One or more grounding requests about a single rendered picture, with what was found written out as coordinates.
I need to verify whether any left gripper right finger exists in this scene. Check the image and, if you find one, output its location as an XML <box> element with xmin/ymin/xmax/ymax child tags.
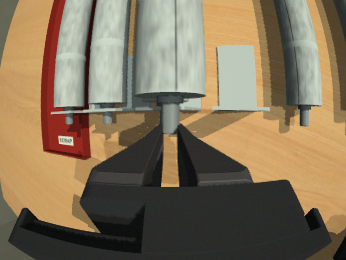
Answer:
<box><xmin>177</xmin><ymin>123</ymin><xmax>254</xmax><ymax>187</ymax></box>

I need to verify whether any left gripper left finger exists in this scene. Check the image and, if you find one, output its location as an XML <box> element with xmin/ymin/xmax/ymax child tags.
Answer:
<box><xmin>86</xmin><ymin>124</ymin><xmax>164</xmax><ymax>187</ymax></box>

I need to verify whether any red rectangular tray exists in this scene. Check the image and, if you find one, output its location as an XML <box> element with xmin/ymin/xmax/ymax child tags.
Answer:
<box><xmin>41</xmin><ymin>0</ymin><xmax>97</xmax><ymax>159</ymax></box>

